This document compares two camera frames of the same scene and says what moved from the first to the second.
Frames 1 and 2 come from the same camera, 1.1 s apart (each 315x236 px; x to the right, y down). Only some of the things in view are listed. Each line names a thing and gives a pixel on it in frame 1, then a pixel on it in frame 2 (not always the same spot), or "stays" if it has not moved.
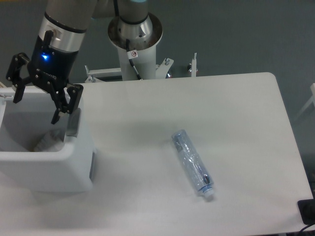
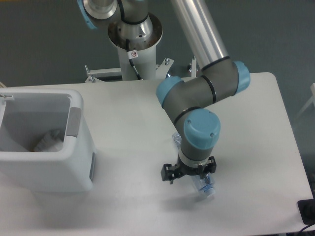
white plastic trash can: (68, 169) stays
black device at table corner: (306, 208) stays
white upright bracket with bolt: (192, 67) stays
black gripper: (51, 66) -> (169, 172)
